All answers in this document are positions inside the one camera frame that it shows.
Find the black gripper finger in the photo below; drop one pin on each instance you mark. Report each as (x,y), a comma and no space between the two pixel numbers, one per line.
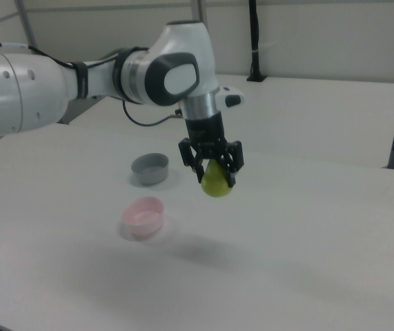
(233,162)
(191,158)

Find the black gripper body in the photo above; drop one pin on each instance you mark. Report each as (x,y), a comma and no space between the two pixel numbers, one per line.
(205,132)

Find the green pear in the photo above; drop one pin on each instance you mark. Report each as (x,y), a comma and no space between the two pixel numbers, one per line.
(214,182)

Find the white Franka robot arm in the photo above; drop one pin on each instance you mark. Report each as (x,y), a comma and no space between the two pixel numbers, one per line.
(79,82)

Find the grey bowl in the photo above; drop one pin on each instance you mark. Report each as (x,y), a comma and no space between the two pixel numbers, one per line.
(150,168)

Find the pink bowl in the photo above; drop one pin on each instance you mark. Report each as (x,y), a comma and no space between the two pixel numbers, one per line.
(144,216)

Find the black pole with white band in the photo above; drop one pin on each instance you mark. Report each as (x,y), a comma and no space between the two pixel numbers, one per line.
(254,41)

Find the grey partition frame post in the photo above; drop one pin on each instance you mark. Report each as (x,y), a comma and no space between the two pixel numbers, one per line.
(27,24)

